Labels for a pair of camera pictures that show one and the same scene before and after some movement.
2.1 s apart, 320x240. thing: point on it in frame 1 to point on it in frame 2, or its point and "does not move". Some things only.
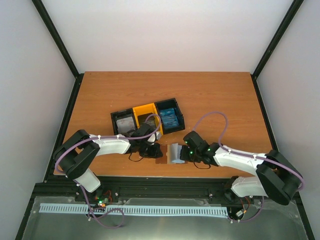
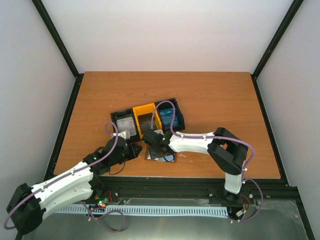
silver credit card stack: (125, 125) does not move
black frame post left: (61, 45) does not move
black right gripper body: (191, 156) to (156, 154)
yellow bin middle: (145, 109) does not move
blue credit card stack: (169, 117) does not move
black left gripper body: (147, 152) to (122, 158)
